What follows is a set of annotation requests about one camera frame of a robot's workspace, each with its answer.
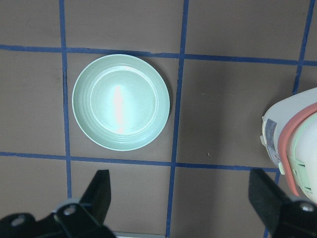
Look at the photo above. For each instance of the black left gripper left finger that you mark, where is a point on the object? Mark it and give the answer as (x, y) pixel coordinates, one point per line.
(95, 201)

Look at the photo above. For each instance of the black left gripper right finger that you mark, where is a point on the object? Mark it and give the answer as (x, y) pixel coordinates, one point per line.
(266, 198)

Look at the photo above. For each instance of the white rice cooker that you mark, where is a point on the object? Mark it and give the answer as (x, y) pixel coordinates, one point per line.
(289, 134)

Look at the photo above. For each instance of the pale green plate left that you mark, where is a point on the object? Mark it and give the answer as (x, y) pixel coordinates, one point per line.
(120, 102)

